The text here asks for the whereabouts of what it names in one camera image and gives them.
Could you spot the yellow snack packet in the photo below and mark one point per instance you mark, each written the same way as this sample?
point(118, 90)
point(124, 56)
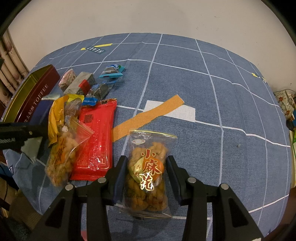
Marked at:
point(69, 104)

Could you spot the clear fried twist snack bag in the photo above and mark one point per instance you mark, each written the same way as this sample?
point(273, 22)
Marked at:
point(145, 193)

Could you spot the blue dark candy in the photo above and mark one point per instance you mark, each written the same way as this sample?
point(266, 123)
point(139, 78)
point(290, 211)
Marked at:
point(97, 93)

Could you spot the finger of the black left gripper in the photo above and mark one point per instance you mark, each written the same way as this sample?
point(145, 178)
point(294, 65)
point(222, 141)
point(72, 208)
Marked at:
point(14, 135)

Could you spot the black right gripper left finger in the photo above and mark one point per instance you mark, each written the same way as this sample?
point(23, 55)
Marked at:
point(62, 220)

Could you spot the light blue candy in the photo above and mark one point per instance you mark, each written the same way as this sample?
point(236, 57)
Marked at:
point(112, 71)

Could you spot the floral fabric item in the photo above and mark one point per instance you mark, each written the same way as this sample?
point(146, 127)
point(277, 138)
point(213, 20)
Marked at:
point(286, 102)

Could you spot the red gold toffee tin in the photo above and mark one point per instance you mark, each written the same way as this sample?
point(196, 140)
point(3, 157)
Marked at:
point(30, 93)

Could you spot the grey cake block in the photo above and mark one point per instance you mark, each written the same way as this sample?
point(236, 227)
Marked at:
point(81, 84)

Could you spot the pink white cake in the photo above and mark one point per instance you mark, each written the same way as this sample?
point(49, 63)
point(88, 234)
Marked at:
point(67, 79)

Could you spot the dark blue snack packet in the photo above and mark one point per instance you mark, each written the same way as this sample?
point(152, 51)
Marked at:
point(33, 147)

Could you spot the red snack packet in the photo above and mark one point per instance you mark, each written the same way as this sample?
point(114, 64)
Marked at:
point(96, 155)

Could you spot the blue grid tablecloth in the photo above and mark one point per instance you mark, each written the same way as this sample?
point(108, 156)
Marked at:
point(230, 128)

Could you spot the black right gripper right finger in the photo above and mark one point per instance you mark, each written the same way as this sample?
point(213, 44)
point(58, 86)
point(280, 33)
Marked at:
point(215, 208)

